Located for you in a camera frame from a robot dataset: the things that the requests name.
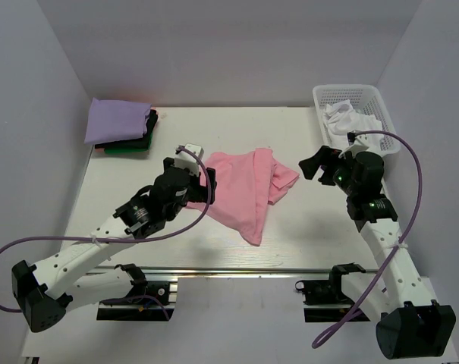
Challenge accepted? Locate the crumpled white t-shirt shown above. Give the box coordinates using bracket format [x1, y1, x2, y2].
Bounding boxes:
[322, 99, 383, 149]

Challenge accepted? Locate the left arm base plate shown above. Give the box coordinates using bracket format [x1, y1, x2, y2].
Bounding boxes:
[96, 276, 178, 322]

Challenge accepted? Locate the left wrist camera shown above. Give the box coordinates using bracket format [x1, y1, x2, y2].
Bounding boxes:
[174, 143, 204, 177]

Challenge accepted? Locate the pink t-shirt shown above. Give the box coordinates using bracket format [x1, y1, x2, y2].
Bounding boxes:
[205, 148, 300, 246]

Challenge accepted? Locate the folded black t-shirt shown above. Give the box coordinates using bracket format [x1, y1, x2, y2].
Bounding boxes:
[94, 108, 159, 150]

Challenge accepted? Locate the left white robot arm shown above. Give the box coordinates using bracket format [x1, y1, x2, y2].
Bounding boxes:
[11, 157, 217, 333]

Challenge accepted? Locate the folded lilac t-shirt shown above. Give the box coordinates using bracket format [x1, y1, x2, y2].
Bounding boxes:
[84, 98, 151, 145]

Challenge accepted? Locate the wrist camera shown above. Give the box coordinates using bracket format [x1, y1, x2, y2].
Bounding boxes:
[174, 143, 204, 177]
[339, 131, 371, 158]

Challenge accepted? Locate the white plastic basket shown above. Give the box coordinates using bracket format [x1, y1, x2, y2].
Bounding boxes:
[313, 84, 395, 148]

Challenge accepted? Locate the folded green t-shirt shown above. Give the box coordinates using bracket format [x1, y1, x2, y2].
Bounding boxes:
[102, 134, 152, 154]

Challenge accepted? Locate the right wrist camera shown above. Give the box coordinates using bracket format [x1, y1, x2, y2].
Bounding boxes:
[339, 131, 371, 158]

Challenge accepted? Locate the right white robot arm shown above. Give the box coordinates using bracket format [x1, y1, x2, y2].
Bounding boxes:
[299, 146, 456, 359]

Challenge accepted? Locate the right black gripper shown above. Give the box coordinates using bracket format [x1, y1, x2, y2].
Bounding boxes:
[299, 145, 360, 196]

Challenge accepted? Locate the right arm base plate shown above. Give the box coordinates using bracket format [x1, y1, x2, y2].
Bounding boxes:
[294, 280, 354, 323]

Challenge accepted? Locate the aluminium table edge rail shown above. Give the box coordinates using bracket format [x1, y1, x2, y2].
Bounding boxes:
[54, 265, 418, 280]

